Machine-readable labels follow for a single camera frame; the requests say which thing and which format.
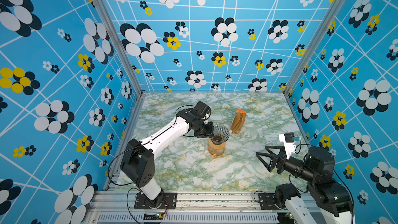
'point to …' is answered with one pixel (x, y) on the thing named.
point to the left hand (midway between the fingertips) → (215, 134)
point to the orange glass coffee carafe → (215, 150)
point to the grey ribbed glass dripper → (221, 134)
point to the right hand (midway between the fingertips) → (262, 151)
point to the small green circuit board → (158, 216)
